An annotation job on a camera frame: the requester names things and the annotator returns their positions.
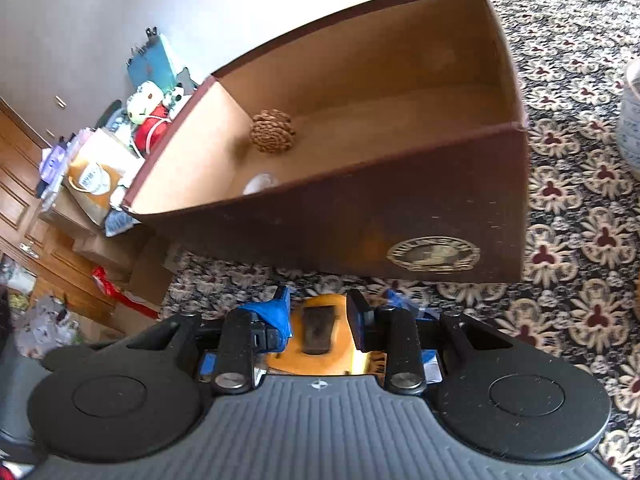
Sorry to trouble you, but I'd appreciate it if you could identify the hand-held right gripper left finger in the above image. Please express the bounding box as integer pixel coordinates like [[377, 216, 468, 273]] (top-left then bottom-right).
[[127, 285, 294, 396]]

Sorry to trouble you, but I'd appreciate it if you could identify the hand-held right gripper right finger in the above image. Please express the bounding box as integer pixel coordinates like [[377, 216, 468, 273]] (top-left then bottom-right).
[[346, 287, 517, 396]]

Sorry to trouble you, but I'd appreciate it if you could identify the yellow plastic tool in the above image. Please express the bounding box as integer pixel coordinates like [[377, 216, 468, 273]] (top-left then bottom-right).
[[265, 294, 388, 377]]

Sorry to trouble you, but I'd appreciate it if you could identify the brown cardboard box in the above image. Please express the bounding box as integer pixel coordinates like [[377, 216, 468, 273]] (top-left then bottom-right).
[[121, 0, 531, 285]]

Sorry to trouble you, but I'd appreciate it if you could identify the small silver round object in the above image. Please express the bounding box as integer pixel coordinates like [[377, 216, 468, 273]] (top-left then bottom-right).
[[243, 172, 279, 196]]

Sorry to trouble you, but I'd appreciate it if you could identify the plain cardboard carton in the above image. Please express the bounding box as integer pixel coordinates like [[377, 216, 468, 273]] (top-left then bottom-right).
[[72, 232, 175, 336]]

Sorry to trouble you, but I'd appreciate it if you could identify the red packet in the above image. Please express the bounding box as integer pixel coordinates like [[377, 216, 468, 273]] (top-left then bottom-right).
[[91, 266, 161, 312]]

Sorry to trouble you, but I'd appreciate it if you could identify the blue patterned cloth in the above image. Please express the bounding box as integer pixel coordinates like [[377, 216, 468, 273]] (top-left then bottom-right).
[[104, 207, 142, 239]]

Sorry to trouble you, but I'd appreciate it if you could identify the pine cone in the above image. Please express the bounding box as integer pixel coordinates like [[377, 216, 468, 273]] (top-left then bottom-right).
[[249, 108, 297, 154]]

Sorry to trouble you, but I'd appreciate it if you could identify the orange and white paper bag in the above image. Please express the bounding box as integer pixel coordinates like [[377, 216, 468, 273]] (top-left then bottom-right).
[[65, 127, 143, 226]]

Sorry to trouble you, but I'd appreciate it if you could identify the floral patterned rug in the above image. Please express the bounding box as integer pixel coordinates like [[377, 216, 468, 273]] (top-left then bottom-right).
[[160, 0, 640, 480]]

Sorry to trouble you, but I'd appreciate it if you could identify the clear plastic bag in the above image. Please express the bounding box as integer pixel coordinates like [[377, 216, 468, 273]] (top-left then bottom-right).
[[12, 294, 87, 357]]

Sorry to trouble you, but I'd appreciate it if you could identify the black and white plush toy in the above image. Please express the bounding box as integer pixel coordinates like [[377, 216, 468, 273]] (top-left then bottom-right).
[[163, 82, 196, 116]]

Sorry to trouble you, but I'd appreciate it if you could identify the white and red plush toy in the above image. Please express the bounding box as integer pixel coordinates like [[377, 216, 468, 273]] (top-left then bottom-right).
[[125, 80, 174, 157]]

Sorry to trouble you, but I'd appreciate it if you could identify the purple patterned packet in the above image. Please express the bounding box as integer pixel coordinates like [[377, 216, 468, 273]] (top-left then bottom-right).
[[40, 142, 72, 184]]

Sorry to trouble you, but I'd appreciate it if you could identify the wooden cabinet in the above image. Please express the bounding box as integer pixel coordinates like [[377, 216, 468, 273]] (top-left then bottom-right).
[[0, 95, 126, 313]]

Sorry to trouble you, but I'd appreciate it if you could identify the teal box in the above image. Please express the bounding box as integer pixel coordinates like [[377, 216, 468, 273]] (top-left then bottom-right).
[[126, 27, 186, 93]]

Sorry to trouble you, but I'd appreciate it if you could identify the white patterned container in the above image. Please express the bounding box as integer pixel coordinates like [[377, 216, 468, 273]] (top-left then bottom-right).
[[614, 57, 640, 181]]

